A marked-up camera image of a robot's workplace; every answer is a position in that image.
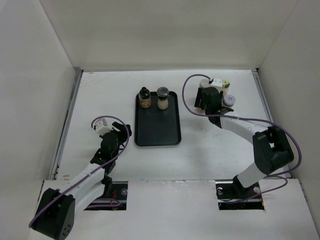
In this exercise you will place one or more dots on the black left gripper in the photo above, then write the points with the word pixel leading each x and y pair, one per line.
pixel 121 128

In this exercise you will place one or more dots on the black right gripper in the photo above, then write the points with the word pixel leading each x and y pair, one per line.
pixel 199 96

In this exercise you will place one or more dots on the black knob spice bottle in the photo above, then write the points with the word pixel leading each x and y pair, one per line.
pixel 144 96

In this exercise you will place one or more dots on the silver lid blue label jar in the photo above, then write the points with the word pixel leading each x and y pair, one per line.
pixel 204 83

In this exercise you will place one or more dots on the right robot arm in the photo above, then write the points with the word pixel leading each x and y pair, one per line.
pixel 271 148

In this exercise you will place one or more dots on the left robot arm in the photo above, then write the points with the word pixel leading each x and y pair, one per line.
pixel 89 190

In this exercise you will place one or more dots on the yellow cap condiment bottle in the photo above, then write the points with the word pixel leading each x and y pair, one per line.
pixel 225 87

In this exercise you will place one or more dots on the red label lid spice jar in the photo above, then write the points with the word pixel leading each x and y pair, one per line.
pixel 229 100

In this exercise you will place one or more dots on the black rectangular tray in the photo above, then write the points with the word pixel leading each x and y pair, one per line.
pixel 154 127

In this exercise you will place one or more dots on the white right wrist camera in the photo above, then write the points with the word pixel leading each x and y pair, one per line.
pixel 216 83

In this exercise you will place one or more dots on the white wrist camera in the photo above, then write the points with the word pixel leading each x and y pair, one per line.
pixel 101 128
pixel 216 83

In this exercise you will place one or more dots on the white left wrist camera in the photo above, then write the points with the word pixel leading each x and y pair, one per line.
pixel 101 128

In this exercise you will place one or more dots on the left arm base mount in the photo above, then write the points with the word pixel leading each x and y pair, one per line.
pixel 110 195

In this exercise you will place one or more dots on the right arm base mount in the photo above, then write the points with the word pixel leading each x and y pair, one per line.
pixel 245 199

